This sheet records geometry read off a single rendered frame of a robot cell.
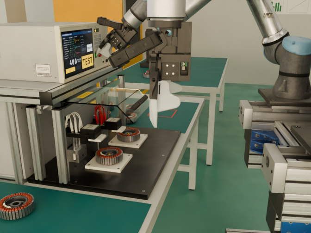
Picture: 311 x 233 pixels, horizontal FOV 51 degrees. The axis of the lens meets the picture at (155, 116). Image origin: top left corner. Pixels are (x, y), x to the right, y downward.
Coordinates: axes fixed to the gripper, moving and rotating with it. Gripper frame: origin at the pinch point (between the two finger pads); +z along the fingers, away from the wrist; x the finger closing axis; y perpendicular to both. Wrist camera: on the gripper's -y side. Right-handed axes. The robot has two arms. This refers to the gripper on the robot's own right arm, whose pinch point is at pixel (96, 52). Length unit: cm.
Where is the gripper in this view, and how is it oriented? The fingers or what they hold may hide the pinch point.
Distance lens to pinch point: 147.5
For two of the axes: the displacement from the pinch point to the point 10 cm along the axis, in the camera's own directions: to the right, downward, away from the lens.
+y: 6.9, 7.2, 0.5
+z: -6.8, 6.2, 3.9
